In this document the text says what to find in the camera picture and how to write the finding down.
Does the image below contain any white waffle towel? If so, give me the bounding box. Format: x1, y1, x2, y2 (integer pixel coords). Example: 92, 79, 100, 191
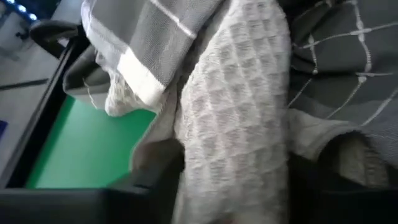
104, 0, 292, 224

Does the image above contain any black curved clamp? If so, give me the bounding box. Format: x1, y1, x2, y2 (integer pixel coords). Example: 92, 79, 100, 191
29, 20, 78, 58

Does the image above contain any black table frame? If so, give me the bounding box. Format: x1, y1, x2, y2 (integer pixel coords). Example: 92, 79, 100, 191
5, 29, 86, 189

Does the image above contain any blue LED light strip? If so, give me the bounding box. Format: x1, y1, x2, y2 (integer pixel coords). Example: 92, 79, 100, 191
4, 0, 39, 22

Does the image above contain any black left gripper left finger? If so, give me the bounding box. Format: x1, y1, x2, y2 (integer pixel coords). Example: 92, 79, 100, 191
108, 139, 186, 224

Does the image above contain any light grey towel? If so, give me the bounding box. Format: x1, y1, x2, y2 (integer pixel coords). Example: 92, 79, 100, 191
287, 108, 391, 189

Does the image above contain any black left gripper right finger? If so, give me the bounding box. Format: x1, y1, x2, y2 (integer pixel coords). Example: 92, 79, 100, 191
289, 154, 343, 224

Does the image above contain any grey checked towel white border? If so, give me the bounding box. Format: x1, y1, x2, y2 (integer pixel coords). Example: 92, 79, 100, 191
285, 0, 398, 170
80, 0, 226, 106

